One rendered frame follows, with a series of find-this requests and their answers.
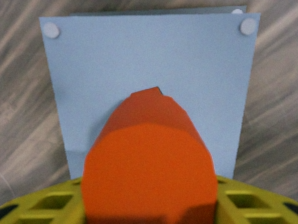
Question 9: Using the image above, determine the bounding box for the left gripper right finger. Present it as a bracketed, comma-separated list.
[213, 174, 298, 224]

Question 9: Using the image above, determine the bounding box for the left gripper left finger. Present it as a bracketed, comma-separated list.
[0, 176, 87, 224]

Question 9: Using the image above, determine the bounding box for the light blue flat plate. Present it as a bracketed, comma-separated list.
[39, 13, 261, 179]

